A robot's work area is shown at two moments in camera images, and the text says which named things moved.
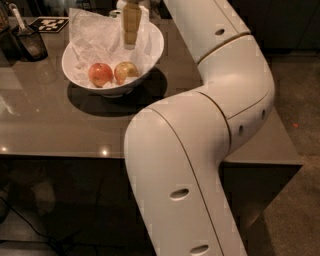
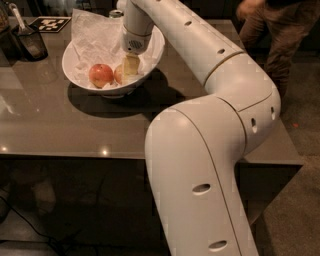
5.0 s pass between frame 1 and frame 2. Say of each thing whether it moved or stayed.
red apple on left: stayed
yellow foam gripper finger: moved
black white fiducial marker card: stayed
